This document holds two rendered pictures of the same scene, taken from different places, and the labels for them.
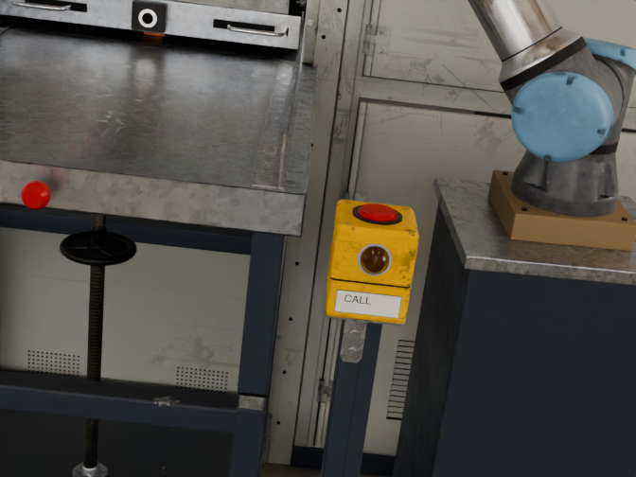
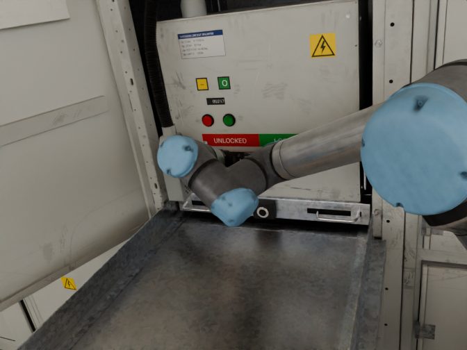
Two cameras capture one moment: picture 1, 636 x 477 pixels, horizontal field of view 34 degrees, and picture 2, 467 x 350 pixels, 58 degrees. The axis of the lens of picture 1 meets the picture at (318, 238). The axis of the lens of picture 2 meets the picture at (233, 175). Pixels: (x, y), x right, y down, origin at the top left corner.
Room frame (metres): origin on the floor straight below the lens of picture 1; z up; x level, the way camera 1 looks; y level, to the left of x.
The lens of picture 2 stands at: (0.93, -0.02, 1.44)
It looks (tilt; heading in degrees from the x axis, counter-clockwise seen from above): 24 degrees down; 26
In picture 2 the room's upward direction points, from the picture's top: 8 degrees counter-clockwise
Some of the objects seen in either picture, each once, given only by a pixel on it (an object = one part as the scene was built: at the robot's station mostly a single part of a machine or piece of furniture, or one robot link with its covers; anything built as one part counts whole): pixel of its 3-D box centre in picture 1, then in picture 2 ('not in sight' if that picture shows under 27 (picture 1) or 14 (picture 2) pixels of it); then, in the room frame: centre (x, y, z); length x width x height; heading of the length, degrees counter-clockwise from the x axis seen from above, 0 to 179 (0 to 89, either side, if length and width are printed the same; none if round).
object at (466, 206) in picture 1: (555, 229); not in sight; (1.42, -0.34, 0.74); 0.32 x 0.32 x 0.02; 4
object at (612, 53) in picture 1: (587, 85); not in sight; (1.41, -0.34, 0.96); 0.13 x 0.12 x 0.14; 159
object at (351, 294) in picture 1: (370, 260); not in sight; (0.96, -0.06, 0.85); 0.08 x 0.08 x 0.10; 2
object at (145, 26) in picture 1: (149, 16); (263, 210); (1.83, 0.35, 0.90); 0.06 x 0.03 x 0.05; 92
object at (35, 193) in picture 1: (38, 192); not in sight; (1.11, 0.33, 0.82); 0.04 x 0.03 x 0.03; 2
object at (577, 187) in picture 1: (570, 164); not in sight; (1.42, -0.34, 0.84); 0.15 x 0.15 x 0.10
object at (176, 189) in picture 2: not in sight; (177, 165); (1.78, 0.56, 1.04); 0.08 x 0.05 x 0.17; 2
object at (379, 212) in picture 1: (377, 217); not in sight; (0.96, -0.06, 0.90); 0.04 x 0.04 x 0.02
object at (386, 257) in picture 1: (374, 261); not in sight; (0.91, -0.06, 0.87); 0.03 x 0.01 x 0.03; 92
